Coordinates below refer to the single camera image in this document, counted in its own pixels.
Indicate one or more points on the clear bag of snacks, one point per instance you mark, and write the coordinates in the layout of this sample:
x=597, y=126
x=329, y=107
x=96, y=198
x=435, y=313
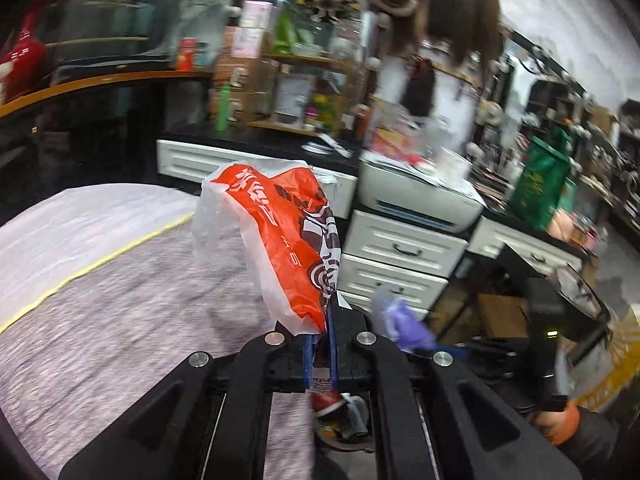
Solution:
x=400, y=135

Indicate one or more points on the green bottle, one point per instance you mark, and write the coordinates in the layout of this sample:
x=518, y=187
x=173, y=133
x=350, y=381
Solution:
x=223, y=107

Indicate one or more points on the person's right hand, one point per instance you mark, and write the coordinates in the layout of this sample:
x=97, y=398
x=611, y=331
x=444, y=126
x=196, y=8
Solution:
x=550, y=425

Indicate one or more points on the brown product box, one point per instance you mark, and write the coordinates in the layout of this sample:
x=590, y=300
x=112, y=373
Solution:
x=235, y=72
x=250, y=102

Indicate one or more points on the yellow fringed cloth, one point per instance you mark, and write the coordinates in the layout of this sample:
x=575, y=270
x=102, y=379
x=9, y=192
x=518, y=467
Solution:
x=612, y=365

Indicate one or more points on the white printer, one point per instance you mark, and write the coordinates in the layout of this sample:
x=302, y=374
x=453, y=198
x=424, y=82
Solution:
x=420, y=200

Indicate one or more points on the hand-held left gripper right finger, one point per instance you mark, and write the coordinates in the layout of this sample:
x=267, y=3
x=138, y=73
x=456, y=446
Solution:
x=334, y=360

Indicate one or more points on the wooden shelf rack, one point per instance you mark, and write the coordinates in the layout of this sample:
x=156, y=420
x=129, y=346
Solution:
x=300, y=60

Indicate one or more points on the wooden counter shelf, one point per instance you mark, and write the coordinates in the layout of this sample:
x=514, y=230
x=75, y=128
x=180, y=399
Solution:
x=100, y=85

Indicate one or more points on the brown hair wig bundle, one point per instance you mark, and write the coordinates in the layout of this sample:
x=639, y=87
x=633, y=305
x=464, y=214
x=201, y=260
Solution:
x=460, y=10

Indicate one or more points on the small white dish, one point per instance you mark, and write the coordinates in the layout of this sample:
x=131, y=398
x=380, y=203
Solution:
x=315, y=147

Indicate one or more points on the cardboard box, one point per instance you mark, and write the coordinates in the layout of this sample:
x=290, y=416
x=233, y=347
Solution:
x=502, y=315

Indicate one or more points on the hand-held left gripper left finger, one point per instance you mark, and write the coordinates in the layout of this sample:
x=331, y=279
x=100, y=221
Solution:
x=307, y=365

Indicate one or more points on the green shopping bag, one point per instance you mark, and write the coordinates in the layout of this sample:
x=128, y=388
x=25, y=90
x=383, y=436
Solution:
x=540, y=180

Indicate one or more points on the white stacked drawer unit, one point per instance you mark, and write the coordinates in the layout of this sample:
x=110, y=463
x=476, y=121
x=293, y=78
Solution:
x=400, y=255

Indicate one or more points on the red vase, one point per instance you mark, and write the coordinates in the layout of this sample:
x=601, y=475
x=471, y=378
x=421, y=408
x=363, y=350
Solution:
x=22, y=60

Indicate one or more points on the white paper tub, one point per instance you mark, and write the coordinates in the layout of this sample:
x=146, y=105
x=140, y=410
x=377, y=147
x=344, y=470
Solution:
x=452, y=167

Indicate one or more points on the orange white plastic bag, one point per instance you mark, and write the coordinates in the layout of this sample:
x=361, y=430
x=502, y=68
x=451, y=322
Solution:
x=270, y=240

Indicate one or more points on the black hanging wig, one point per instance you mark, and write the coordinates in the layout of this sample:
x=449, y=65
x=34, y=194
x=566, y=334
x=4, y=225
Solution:
x=420, y=90

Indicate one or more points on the red tin can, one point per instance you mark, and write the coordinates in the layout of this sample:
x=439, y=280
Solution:
x=187, y=55

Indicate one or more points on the glass display case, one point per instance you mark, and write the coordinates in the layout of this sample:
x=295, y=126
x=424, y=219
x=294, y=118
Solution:
x=115, y=20

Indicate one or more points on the white cloth yellow edge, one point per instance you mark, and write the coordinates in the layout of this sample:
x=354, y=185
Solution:
x=75, y=230

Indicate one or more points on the person's right forearm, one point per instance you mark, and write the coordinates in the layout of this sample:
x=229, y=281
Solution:
x=600, y=445

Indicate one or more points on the purple plastic bag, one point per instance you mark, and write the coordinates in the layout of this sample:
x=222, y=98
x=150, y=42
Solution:
x=400, y=320

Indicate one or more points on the pink white product box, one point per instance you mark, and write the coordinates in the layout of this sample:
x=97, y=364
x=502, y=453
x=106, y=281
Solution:
x=252, y=25

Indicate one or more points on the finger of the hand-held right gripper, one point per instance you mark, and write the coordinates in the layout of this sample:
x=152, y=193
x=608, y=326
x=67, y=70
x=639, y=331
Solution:
x=490, y=350

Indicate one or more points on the long white drawer cabinet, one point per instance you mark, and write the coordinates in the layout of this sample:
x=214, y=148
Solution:
x=190, y=160

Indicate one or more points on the white hair clipper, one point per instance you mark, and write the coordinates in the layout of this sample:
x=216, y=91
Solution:
x=334, y=144

